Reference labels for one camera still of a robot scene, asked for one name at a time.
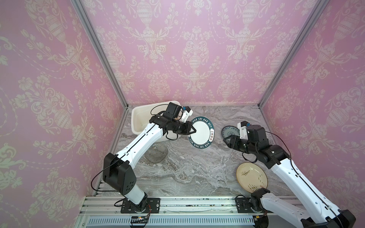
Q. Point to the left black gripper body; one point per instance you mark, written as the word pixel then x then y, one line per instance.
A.
pixel 178 127

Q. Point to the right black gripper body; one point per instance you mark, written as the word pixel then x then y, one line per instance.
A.
pixel 232 141

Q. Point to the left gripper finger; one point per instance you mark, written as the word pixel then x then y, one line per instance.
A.
pixel 189 131
pixel 189 126

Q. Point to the small green lettered rim plate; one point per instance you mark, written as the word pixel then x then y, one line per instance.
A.
pixel 205 133

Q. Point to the beige plate brown rim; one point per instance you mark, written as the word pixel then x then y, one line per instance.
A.
pixel 251 177

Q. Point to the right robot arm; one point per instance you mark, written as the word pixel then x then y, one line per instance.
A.
pixel 318 212

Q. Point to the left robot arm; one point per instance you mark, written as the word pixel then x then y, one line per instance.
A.
pixel 118 169

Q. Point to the white plastic bin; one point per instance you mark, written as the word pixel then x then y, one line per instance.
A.
pixel 142 116

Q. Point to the small blue patterned plate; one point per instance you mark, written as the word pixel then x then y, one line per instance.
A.
pixel 228 131

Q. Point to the clear glass plate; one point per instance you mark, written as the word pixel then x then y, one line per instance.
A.
pixel 156 153

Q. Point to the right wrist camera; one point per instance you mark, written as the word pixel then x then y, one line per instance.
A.
pixel 242 126

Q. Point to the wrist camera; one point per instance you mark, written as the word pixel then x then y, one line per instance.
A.
pixel 242 126
pixel 177 112

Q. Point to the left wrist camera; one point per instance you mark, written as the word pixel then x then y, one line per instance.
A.
pixel 177 112

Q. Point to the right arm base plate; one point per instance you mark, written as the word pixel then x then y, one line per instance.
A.
pixel 243 205

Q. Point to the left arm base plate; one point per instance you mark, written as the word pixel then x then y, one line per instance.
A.
pixel 148 205

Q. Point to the aluminium mounting rail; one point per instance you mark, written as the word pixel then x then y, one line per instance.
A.
pixel 175 212

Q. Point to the left corner aluminium post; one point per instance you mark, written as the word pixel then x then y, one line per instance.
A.
pixel 96 44

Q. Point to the corner aluminium post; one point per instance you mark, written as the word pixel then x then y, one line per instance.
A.
pixel 96 44
pixel 298 42

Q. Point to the right corner aluminium post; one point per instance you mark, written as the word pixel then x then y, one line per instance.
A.
pixel 298 42

